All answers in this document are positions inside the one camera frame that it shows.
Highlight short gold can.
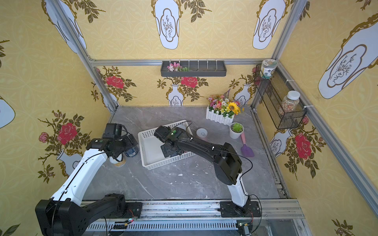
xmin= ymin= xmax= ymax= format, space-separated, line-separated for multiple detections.
xmin=109 ymin=155 xmax=126 ymax=167

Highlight dark blue silver-top can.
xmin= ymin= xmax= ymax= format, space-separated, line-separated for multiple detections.
xmin=124 ymin=142 xmax=139 ymax=157

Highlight pink dotted white-top can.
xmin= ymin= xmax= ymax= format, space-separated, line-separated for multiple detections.
xmin=196 ymin=128 xmax=208 ymax=140

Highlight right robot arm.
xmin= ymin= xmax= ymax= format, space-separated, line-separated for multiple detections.
xmin=154 ymin=126 xmax=259 ymax=217

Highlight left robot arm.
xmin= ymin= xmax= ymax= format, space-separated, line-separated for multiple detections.
xmin=35 ymin=123 xmax=142 ymax=236

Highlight white perforated plastic basket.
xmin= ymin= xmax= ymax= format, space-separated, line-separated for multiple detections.
xmin=138 ymin=127 xmax=195 ymax=170

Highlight white picket flower box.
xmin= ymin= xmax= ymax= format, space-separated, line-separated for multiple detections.
xmin=206 ymin=95 xmax=241 ymax=126

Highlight white pot green succulent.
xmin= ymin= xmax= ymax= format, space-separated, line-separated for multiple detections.
xmin=229 ymin=123 xmax=244 ymax=139

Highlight purple silicone spatula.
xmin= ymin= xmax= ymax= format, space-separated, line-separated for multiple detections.
xmin=240 ymin=132 xmax=255 ymax=158

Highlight pink artificial flowers on shelf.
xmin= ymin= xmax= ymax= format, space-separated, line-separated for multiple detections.
xmin=167 ymin=62 xmax=189 ymax=72

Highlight patterned lidded jar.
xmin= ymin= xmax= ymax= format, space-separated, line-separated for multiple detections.
xmin=260 ymin=59 xmax=278 ymax=79

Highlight white-lid glass jar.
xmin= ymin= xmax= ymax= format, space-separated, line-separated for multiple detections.
xmin=279 ymin=90 xmax=300 ymax=115

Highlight grey wall shelf tray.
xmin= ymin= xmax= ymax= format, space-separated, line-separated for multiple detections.
xmin=160 ymin=60 xmax=227 ymax=77

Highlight black wire wall basket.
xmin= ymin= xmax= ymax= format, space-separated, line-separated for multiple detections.
xmin=251 ymin=65 xmax=307 ymax=129

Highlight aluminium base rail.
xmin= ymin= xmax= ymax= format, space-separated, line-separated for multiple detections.
xmin=87 ymin=197 xmax=312 ymax=236

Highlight aluminium corner frame post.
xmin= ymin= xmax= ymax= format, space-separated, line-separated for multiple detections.
xmin=46 ymin=1 xmax=118 ymax=114

